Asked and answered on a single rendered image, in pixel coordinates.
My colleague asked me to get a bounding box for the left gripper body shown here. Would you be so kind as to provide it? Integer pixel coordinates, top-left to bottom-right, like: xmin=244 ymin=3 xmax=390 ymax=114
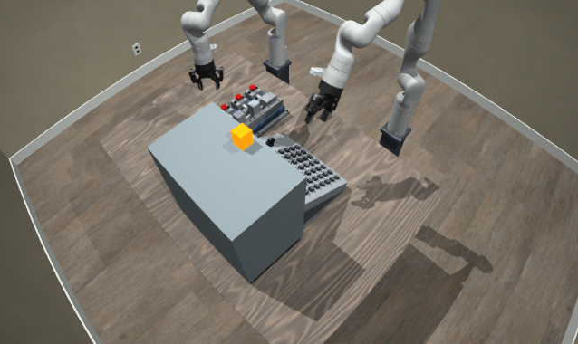
xmin=317 ymin=79 xmax=344 ymax=108

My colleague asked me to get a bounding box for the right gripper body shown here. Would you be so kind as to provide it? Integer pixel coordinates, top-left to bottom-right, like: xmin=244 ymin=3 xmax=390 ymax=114
xmin=195 ymin=59 xmax=216 ymax=79

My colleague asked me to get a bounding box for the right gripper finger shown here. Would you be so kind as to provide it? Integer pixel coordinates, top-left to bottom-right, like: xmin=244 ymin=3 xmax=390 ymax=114
xmin=207 ymin=67 xmax=224 ymax=90
xmin=188 ymin=69 xmax=204 ymax=91

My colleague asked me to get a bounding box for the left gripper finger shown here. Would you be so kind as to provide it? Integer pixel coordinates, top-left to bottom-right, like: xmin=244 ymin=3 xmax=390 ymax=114
xmin=320 ymin=96 xmax=341 ymax=122
xmin=304 ymin=93 xmax=330 ymax=125

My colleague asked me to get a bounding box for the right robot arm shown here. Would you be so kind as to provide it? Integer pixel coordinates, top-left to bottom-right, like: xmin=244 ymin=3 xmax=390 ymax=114
xmin=181 ymin=0 xmax=287 ymax=67

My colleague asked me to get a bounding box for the grey metal cabinet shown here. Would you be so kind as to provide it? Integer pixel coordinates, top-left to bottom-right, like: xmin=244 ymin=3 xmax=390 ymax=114
xmin=147 ymin=101 xmax=348 ymax=283

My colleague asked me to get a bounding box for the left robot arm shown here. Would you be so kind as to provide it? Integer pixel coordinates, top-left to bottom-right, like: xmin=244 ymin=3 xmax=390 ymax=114
xmin=309 ymin=0 xmax=442 ymax=137

